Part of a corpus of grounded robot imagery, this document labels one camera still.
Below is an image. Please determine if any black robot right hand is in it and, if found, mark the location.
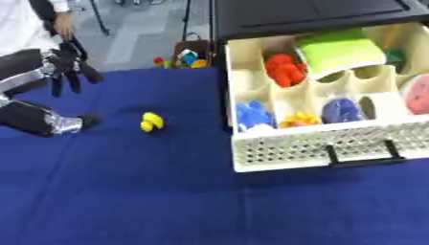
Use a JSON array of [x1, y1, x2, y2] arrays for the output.
[[77, 114, 104, 129]]

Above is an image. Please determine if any person's hand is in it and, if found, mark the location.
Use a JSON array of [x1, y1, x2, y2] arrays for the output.
[[52, 11, 78, 38]]

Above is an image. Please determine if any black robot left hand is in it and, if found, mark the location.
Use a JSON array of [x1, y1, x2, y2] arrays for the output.
[[48, 41, 106, 98]]

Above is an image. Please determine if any pale compartment drawer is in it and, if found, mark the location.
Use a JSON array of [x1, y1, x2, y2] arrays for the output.
[[222, 22, 429, 173]]

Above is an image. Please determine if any black stand leg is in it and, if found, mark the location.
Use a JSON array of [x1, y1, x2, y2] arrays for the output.
[[179, 0, 193, 42], [87, 0, 113, 36]]

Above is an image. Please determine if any person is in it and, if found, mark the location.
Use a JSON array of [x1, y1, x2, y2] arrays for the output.
[[0, 0, 78, 57]]

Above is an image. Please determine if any blue and white toy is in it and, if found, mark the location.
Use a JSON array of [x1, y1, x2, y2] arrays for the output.
[[175, 49, 201, 67]]

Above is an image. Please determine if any small yellow toy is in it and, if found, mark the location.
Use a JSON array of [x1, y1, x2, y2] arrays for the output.
[[189, 59, 210, 70]]

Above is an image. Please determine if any brown bag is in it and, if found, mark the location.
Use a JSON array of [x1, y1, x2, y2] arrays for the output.
[[170, 32, 215, 70]]

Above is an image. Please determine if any yellow and orange toy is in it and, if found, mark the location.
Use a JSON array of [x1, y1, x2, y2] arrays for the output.
[[278, 111, 324, 129]]

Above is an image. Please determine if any black cabinet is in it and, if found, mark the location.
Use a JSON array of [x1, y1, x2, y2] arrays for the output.
[[209, 0, 429, 132]]

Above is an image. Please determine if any purple-blue toy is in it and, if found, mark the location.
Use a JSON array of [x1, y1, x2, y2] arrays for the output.
[[320, 98, 369, 125]]

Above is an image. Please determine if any green and white curved block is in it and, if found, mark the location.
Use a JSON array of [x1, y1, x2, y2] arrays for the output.
[[295, 28, 389, 81]]

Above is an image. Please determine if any dark green toy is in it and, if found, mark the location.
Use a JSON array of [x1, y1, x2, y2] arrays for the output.
[[383, 49, 408, 65]]

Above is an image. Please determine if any pink round toy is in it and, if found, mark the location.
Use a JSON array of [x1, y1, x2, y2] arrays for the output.
[[400, 73, 429, 116]]

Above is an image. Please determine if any black drawer handle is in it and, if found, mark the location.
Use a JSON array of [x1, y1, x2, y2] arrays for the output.
[[323, 139, 408, 168]]

